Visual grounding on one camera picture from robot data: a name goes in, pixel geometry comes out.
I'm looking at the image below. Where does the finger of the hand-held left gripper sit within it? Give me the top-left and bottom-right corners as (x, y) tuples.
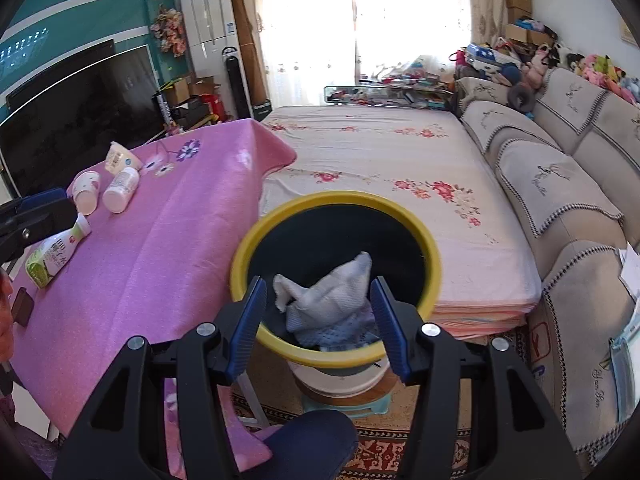
(0, 199), (78, 263)
(0, 187), (69, 219)

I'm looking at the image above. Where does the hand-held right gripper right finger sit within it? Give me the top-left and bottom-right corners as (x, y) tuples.
(369, 275), (583, 480)

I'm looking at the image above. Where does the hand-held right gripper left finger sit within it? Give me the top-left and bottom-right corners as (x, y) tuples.
(60, 275), (268, 480)

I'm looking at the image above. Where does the green label plastic bottle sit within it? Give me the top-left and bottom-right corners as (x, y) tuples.
(25, 212), (92, 289)

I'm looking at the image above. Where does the white pink-dotted paper cup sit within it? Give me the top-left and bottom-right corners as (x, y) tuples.
(72, 171), (102, 216)

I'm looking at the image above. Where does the white foam fruit net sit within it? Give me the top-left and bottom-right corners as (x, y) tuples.
(272, 251), (381, 351)

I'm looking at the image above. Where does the white plastic bottle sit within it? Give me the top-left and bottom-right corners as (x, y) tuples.
(102, 166), (141, 214)

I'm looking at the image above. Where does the white instant noodle cup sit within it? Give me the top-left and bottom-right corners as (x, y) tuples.
(104, 141), (143, 175)

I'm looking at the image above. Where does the yellow-rimmed trash bin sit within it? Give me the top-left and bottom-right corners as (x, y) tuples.
(229, 190), (443, 396)

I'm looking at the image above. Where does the person's left forearm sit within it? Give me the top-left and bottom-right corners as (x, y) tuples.
(0, 267), (15, 361)

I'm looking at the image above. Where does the white table leg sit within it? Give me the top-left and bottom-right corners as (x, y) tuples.
(235, 375), (271, 428)

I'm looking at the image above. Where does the large flat television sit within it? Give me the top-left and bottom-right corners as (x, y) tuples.
(0, 45), (168, 198)

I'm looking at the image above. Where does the green plastic stool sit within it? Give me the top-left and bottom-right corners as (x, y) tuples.
(300, 382), (393, 417)

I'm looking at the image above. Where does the patterned rug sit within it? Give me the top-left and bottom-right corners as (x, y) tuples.
(227, 350), (546, 480)

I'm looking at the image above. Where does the pink floral tablecloth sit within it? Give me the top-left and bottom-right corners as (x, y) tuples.
(0, 119), (297, 480)

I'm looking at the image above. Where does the smaller black television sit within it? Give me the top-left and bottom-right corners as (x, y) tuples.
(5, 39), (115, 111)

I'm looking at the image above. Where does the person's blue trouser leg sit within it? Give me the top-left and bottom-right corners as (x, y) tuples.
(245, 409), (360, 480)

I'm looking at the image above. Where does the floral bed sheet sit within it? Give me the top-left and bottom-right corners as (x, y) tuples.
(260, 105), (543, 341)

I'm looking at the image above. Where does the open cardboard box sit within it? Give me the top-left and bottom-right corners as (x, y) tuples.
(187, 76), (222, 98)

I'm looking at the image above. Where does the hanging flower decoration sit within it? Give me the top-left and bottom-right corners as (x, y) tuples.
(150, 5), (187, 58)

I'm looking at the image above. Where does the beige sofa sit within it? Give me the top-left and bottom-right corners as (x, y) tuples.
(455, 67), (640, 471)

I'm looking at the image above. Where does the black tower fan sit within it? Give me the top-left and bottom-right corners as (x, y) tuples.
(221, 46), (253, 121)

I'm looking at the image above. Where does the clear plastic bag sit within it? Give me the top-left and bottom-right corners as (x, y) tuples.
(607, 305), (640, 423)

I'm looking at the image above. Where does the white standing air conditioner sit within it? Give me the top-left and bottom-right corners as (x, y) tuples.
(180, 0), (241, 123)

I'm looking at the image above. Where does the cluttered glass coffee table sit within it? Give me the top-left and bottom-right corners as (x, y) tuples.
(324, 82), (456, 110)

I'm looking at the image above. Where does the white paper sheet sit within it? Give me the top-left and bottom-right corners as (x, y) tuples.
(619, 242), (640, 306)

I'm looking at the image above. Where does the grey round cushion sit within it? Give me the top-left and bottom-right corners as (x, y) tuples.
(507, 84), (536, 111)

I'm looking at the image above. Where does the beige sheer curtain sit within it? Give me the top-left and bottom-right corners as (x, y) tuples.
(230, 0), (508, 106)

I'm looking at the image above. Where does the pile of plush toys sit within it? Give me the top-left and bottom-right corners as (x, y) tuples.
(520, 42), (640, 103)

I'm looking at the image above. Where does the stack of cardboard boxes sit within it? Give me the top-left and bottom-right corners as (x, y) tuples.
(504, 0), (556, 46)

